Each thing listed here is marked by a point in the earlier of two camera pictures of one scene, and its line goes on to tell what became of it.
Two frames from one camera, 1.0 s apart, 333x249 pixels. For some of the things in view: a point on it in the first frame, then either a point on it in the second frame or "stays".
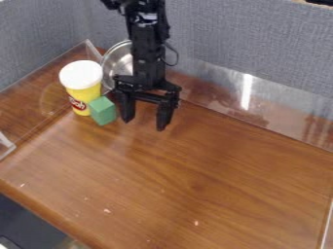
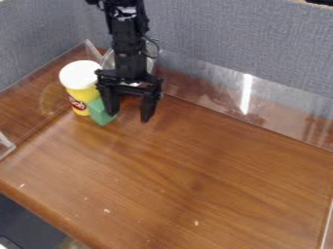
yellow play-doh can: [80, 77] stays
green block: [103, 111] stays
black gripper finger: [166, 109] to [148, 103]
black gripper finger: [125, 104] to [111, 94]
